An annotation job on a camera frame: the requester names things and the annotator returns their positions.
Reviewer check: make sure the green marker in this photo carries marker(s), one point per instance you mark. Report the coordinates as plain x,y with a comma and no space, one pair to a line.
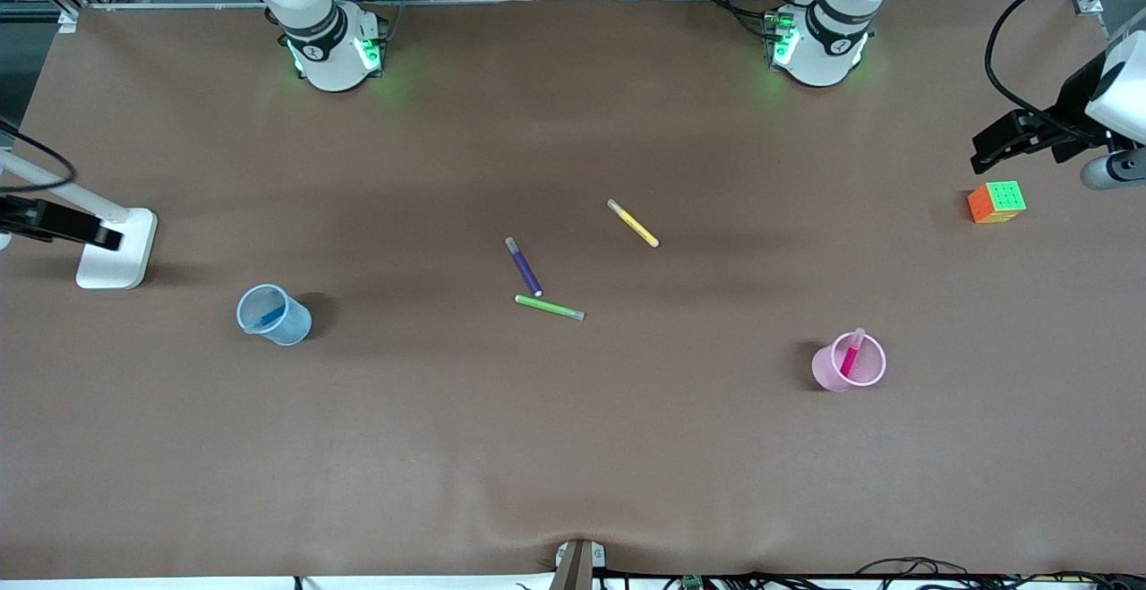
548,306

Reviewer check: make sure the yellow marker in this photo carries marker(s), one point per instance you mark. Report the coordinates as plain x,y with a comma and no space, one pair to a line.
633,224

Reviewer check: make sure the blue mesh cup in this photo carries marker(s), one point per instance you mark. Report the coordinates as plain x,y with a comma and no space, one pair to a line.
291,326

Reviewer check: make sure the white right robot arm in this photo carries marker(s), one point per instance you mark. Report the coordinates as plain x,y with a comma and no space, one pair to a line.
327,62

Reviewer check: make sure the white stand with base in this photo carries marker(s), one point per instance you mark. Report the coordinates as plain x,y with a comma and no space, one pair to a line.
121,259

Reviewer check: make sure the colourful puzzle cube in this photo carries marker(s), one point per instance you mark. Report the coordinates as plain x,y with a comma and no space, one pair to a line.
998,200

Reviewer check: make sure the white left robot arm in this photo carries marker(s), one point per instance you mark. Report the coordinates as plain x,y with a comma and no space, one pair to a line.
819,53

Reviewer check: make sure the brown camera mount bracket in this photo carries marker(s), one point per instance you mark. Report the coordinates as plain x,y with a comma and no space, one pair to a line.
577,568

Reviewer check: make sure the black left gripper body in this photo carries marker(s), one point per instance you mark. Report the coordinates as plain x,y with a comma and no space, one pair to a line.
1067,113

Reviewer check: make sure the blue marker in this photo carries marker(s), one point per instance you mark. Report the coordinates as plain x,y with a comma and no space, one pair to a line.
271,315

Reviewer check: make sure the pink marker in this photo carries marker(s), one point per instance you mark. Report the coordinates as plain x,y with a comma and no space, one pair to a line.
850,359

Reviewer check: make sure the purple marker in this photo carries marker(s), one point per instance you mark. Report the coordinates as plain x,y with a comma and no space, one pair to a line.
524,268

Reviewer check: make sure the pink mesh cup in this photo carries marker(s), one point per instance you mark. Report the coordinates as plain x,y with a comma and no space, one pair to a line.
824,371

